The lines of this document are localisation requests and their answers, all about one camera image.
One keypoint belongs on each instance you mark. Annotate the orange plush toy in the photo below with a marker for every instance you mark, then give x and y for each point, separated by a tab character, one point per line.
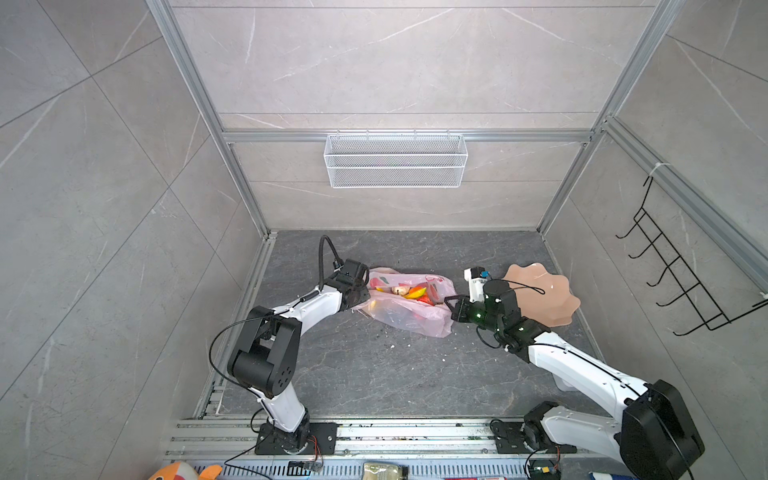
184	471

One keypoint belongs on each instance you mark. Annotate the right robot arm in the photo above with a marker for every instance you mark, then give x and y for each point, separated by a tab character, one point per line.
646	426

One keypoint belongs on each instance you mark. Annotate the pink scalloped bowl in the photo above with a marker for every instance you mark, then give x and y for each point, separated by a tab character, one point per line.
543	296

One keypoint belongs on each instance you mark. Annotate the black wire hook rack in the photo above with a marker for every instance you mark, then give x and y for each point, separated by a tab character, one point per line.
710	315

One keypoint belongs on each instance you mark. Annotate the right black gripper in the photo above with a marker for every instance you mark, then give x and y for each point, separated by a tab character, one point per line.
458	311

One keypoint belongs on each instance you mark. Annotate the pink plastic bag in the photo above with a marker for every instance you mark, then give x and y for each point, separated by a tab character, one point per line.
428	316

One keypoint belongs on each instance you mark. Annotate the aluminium front rail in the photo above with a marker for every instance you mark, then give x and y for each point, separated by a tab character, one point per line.
453	448

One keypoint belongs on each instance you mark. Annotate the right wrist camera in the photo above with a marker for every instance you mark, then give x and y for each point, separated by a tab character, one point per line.
476	278

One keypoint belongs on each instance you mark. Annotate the white wire mesh basket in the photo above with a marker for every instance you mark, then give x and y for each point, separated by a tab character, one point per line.
397	160

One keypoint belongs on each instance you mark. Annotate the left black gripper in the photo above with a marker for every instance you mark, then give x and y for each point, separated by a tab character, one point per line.
365	291

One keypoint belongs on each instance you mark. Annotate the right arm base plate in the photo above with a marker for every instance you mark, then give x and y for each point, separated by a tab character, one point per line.
519	436

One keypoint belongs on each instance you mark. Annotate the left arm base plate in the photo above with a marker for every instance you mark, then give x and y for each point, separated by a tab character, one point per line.
305	440

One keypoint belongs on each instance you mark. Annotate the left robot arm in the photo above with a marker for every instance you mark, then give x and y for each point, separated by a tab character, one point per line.
264	358

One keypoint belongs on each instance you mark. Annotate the yellow fake banana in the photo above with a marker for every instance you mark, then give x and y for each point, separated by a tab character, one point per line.
416	292

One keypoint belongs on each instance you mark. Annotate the white digital timer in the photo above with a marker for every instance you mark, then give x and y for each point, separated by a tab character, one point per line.
565	384

